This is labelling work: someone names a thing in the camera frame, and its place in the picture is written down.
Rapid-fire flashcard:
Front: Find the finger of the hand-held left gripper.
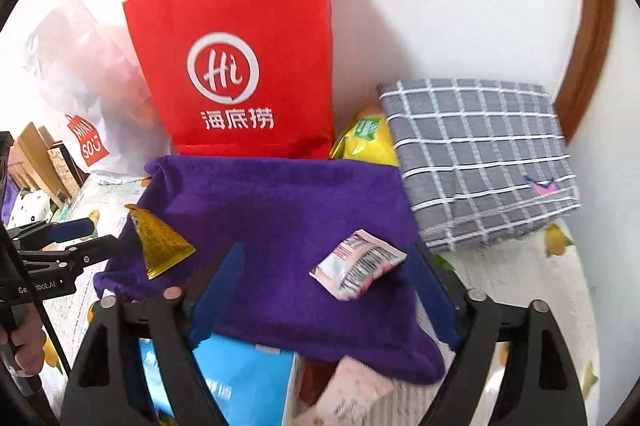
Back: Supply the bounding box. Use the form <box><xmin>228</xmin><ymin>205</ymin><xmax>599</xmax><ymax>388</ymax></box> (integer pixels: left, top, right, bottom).
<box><xmin>10</xmin><ymin>215</ymin><xmax>100</xmax><ymax>252</ymax></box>
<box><xmin>15</xmin><ymin>233</ymin><xmax>125</xmax><ymax>279</ymax></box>

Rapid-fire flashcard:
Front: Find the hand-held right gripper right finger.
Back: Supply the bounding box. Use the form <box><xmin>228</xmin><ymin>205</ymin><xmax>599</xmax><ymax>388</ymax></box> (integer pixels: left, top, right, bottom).
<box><xmin>415</xmin><ymin>243</ymin><xmax>588</xmax><ymax>426</ymax></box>

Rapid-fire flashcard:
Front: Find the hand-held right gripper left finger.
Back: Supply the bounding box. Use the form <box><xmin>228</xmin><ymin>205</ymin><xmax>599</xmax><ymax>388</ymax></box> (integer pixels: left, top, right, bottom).
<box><xmin>60</xmin><ymin>242</ymin><xmax>246</xmax><ymax>426</ymax></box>

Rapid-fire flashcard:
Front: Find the gold triangular snack packet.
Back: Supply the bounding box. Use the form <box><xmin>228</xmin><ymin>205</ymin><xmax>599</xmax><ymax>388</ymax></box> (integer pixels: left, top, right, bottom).
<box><xmin>123</xmin><ymin>203</ymin><xmax>197</xmax><ymax>281</ymax></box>

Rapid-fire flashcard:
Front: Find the white pink snack packet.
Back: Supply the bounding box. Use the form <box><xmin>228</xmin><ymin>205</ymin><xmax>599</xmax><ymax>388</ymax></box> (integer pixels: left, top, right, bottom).
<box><xmin>308</xmin><ymin>228</ymin><xmax>408</xmax><ymax>302</ymax></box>

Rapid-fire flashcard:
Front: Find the pink panda snack bag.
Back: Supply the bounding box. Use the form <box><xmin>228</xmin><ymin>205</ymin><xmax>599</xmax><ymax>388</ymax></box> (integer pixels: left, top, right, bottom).
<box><xmin>292</xmin><ymin>356</ymin><xmax>396</xmax><ymax>426</ymax></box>

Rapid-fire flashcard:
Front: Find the person's left hand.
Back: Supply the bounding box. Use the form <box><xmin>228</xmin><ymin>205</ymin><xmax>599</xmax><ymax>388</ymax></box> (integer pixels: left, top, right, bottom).
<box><xmin>0</xmin><ymin>303</ymin><xmax>48</xmax><ymax>374</ymax></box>

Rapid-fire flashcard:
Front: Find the white black-spotted cushion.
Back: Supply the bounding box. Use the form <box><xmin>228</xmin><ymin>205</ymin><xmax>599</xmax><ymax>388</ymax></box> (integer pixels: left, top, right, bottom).
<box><xmin>7</xmin><ymin>188</ymin><xmax>56</xmax><ymax>227</ymax></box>

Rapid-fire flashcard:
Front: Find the woven patterned box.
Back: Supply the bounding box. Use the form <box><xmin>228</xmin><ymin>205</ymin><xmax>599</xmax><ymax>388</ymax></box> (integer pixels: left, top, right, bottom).
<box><xmin>47</xmin><ymin>145</ymin><xmax>85</xmax><ymax>199</ymax></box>

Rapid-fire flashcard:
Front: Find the brown cardboard box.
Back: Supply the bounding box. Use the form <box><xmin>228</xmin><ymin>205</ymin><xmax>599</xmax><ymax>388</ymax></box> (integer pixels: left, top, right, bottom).
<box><xmin>10</xmin><ymin>122</ymin><xmax>66</xmax><ymax>207</ymax></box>

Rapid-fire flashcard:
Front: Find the blue tissue pack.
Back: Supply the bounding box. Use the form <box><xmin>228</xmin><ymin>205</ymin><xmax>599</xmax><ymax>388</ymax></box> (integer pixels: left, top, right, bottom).
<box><xmin>137</xmin><ymin>335</ymin><xmax>297</xmax><ymax>426</ymax></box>

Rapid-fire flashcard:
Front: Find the fruit print sheet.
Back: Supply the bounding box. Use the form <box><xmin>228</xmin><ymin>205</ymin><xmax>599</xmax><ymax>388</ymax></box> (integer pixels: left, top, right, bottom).
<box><xmin>30</xmin><ymin>171</ymin><xmax>601</xmax><ymax>426</ymax></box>

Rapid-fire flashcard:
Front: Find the purple towel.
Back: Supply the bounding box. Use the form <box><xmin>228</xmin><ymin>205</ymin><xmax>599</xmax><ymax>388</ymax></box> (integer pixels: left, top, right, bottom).
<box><xmin>92</xmin><ymin>155</ymin><xmax>447</xmax><ymax>386</ymax></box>

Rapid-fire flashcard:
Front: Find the white plastic bag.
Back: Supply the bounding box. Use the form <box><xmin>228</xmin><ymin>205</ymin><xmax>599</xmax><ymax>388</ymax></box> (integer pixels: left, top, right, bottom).
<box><xmin>22</xmin><ymin>0</ymin><xmax>173</xmax><ymax>179</ymax></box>

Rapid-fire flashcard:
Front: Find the grey checked folded cloth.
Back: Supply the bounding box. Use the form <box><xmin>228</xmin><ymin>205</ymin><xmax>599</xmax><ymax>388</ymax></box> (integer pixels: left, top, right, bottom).
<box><xmin>376</xmin><ymin>77</ymin><xmax>583</xmax><ymax>254</ymax></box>

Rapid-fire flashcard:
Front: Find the yellow snack bag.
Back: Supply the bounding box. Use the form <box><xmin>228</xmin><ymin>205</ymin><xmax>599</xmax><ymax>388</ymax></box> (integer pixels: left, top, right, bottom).
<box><xmin>327</xmin><ymin>103</ymin><xmax>401</xmax><ymax>167</ymax></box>

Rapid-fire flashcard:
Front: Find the red paper bag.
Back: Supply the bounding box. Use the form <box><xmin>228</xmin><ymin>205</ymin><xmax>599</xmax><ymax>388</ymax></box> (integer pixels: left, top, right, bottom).
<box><xmin>122</xmin><ymin>0</ymin><xmax>335</xmax><ymax>159</ymax></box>

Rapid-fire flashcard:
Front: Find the brown wooden door frame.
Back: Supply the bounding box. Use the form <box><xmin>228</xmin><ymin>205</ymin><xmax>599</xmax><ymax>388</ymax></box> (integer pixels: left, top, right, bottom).
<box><xmin>554</xmin><ymin>0</ymin><xmax>618</xmax><ymax>144</ymax></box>

